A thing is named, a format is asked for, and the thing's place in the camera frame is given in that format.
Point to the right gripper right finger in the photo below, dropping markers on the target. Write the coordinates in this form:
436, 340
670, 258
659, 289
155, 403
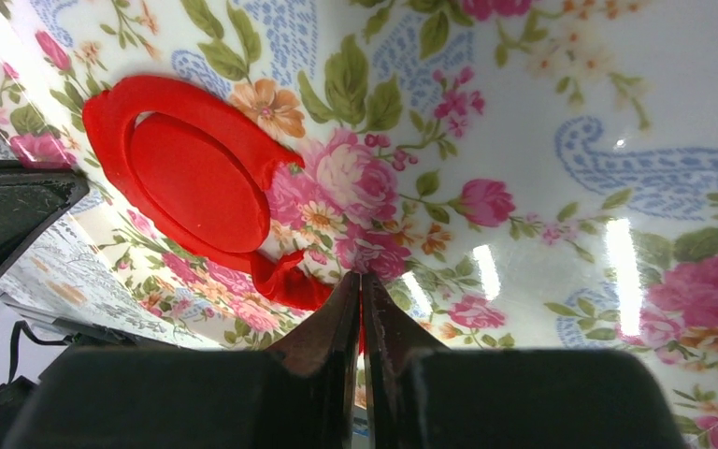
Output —
421, 394

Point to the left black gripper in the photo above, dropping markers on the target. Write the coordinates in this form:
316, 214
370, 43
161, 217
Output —
31, 200

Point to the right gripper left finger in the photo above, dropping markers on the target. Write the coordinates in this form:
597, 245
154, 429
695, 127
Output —
296, 393

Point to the red dough ring scrap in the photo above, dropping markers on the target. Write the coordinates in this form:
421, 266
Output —
110, 118

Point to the floral tray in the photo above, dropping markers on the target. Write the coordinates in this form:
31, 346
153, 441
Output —
519, 173

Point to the floral table mat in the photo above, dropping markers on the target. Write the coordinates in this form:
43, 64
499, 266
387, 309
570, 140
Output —
102, 262

